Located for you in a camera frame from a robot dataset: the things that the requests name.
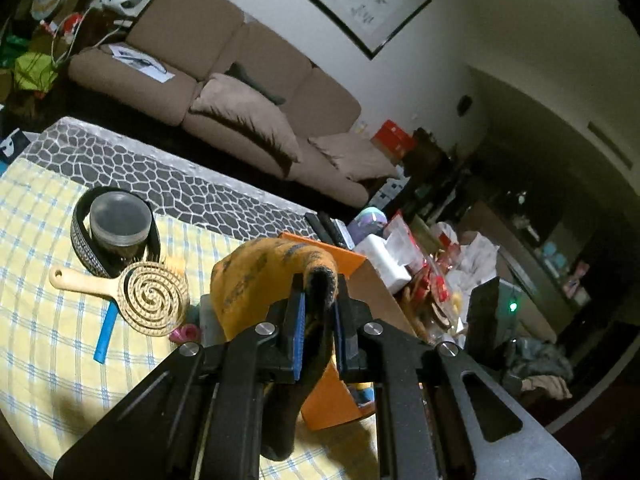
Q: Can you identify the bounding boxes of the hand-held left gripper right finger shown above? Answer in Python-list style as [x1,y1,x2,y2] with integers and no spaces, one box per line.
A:
[332,275,583,480]

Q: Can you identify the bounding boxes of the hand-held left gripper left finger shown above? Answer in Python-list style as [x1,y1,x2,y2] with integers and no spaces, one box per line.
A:
[52,290,308,480]

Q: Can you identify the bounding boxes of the orange cardboard box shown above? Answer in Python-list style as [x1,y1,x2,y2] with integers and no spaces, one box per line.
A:
[277,231,426,432]

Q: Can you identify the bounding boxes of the blue strip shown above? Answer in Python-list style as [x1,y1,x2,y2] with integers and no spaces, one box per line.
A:
[92,302,120,363]

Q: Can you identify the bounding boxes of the brown low cabinet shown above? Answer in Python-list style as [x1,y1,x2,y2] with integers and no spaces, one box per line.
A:
[460,200,596,341]

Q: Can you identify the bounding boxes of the pile of red snack packets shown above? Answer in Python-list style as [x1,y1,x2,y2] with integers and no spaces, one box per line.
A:
[385,210,501,341]

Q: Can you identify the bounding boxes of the grey clothes pile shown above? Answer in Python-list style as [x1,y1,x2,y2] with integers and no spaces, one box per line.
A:
[505,337,576,401]

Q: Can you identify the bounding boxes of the black remote control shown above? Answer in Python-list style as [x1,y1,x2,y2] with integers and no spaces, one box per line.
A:
[320,212,351,248]
[305,212,331,241]

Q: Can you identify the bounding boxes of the purple cup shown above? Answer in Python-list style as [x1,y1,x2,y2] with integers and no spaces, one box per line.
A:
[347,207,388,241]

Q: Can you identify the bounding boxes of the wooden spiral hairbrush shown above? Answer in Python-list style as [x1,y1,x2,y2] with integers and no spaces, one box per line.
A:
[49,257,191,333]

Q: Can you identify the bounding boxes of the small brown pillow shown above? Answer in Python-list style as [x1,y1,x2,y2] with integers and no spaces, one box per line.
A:
[307,132,398,183]

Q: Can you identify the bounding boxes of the grey stone-pattern mat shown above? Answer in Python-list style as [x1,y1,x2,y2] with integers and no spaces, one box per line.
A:
[0,116,331,241]

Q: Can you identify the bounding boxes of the red box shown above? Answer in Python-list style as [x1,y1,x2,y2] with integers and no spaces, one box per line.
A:
[370,120,418,161]

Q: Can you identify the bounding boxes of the clear plastic jar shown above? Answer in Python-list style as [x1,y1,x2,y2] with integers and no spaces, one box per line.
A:
[89,192,155,261]

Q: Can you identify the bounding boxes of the large brown pillow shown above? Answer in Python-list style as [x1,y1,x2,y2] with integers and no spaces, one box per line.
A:
[190,72,301,163]

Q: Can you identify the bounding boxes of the black rhinestone belt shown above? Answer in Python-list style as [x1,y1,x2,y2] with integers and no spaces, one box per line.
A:
[71,186,162,278]

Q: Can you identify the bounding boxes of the yellow plaid tablecloth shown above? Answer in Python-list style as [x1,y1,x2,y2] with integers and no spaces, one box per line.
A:
[0,160,381,480]

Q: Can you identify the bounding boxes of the white papers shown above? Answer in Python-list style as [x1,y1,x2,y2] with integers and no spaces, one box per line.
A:
[102,44,176,82]

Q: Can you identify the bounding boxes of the brown sofa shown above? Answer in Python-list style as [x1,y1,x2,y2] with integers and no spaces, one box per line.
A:
[67,0,401,208]

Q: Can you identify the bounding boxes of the black printed card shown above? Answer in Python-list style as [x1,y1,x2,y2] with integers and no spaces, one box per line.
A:
[0,130,28,163]

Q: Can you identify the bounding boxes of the green plastic bag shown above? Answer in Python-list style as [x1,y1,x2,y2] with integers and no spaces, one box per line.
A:
[12,35,58,98]

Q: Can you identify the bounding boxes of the small pink hair tie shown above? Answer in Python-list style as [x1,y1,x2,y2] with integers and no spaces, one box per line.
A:
[170,324,201,345]

